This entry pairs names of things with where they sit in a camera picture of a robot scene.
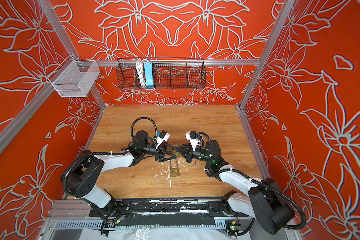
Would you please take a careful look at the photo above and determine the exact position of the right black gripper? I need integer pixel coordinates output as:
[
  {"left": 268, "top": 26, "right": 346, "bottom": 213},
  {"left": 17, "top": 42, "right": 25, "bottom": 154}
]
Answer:
[{"left": 174, "top": 143, "right": 215, "bottom": 166}]

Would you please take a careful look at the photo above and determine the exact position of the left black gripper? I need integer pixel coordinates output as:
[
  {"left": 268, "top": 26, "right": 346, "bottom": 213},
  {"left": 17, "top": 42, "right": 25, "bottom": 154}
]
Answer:
[{"left": 140, "top": 142, "right": 176, "bottom": 163}]

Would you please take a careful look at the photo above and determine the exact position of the small brass padlock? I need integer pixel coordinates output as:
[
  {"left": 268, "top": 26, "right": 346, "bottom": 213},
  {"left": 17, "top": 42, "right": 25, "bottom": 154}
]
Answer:
[{"left": 172, "top": 151, "right": 182, "bottom": 159}]

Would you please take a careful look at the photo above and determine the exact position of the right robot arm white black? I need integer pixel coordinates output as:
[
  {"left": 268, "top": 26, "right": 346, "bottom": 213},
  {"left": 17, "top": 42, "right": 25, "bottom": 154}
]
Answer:
[{"left": 174, "top": 131, "right": 307, "bottom": 235}]

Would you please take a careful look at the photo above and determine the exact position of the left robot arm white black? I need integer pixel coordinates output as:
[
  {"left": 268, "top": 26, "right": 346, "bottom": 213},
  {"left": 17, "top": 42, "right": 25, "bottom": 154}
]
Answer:
[{"left": 61, "top": 126, "right": 177, "bottom": 223}]

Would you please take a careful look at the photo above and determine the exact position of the long-shackle brass padlock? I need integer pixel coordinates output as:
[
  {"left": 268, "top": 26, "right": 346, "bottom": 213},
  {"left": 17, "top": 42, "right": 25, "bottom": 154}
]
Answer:
[{"left": 169, "top": 159, "right": 180, "bottom": 178}]

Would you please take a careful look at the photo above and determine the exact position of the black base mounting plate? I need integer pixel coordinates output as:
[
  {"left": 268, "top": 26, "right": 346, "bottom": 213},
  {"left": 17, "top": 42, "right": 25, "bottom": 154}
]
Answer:
[{"left": 89, "top": 197, "right": 251, "bottom": 228}]

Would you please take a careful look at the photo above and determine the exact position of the light blue box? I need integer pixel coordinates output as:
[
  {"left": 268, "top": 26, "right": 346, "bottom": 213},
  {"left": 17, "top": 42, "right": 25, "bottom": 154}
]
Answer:
[{"left": 144, "top": 62, "right": 154, "bottom": 88}]

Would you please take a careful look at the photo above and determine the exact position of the black wire basket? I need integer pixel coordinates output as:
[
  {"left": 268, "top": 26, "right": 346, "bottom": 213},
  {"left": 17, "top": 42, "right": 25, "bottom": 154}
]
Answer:
[{"left": 116, "top": 58, "right": 207, "bottom": 90}]

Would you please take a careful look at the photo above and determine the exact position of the white cables bundle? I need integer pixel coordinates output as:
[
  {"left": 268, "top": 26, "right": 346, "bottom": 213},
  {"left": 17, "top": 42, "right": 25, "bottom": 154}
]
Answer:
[{"left": 135, "top": 59, "right": 146, "bottom": 88}]

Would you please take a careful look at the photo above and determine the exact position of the grey slotted cable duct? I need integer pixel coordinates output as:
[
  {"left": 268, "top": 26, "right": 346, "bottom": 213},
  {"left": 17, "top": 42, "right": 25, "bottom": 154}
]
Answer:
[{"left": 53, "top": 220, "right": 227, "bottom": 230}]

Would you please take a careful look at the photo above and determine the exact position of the white wire basket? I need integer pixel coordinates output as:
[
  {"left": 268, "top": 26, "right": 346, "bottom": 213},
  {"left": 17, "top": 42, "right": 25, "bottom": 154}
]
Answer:
[{"left": 47, "top": 56, "right": 100, "bottom": 98}]

